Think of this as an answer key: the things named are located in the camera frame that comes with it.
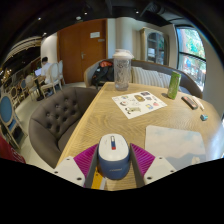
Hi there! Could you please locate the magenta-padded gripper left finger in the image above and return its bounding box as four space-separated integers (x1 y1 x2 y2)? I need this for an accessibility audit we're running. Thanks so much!
51 143 101 190

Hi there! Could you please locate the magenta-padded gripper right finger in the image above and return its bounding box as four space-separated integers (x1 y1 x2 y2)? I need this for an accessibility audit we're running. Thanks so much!
129 143 177 188

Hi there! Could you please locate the white and blue computer mouse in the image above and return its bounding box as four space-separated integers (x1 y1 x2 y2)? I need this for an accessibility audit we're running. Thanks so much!
97 133 131 181

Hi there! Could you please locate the sky print mouse pad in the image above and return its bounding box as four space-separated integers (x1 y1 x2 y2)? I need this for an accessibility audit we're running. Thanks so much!
144 125 207 171

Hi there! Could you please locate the grey tufted armchair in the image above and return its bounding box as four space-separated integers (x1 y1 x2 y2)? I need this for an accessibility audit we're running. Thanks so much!
28 86 100 169

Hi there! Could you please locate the white sticker sheet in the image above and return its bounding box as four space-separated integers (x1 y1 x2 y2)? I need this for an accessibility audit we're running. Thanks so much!
111 90 168 120

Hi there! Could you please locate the black and red flat box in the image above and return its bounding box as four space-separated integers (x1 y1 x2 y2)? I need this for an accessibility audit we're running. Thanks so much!
181 95 199 111

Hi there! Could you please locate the white stick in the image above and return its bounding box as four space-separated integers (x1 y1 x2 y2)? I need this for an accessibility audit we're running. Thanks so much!
192 95 205 111

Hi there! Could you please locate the green drink can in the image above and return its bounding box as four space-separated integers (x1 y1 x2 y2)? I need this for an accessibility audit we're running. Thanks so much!
167 70 182 100

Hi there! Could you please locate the striped cushion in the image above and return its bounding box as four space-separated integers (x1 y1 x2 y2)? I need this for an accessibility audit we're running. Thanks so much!
159 72 173 89
130 65 164 88

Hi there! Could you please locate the blue-backed chair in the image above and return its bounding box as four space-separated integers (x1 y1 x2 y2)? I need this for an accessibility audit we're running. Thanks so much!
0 93 28 149

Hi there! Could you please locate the grey curved sofa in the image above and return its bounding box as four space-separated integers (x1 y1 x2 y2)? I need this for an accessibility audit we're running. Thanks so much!
83 58 204 100

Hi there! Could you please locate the group of dining chairs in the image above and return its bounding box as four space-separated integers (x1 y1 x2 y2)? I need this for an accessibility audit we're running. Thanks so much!
9 59 66 101

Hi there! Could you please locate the black and red backpack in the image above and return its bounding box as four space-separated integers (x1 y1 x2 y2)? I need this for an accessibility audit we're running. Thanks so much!
91 60 115 88

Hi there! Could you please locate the clear plastic shaker bottle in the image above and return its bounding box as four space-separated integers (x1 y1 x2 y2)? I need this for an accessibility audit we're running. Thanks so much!
112 48 135 92

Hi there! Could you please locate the person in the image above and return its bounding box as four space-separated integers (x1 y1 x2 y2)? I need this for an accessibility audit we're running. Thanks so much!
39 56 54 86

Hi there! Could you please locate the wooden door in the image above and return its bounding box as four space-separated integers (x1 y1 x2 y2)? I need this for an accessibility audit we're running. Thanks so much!
57 18 108 84

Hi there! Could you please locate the black-framed window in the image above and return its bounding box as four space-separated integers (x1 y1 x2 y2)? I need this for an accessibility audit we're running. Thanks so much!
175 26 208 92

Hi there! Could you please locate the glass-fronted cabinet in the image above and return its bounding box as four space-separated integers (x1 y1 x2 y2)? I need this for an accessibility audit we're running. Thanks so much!
139 27 169 66

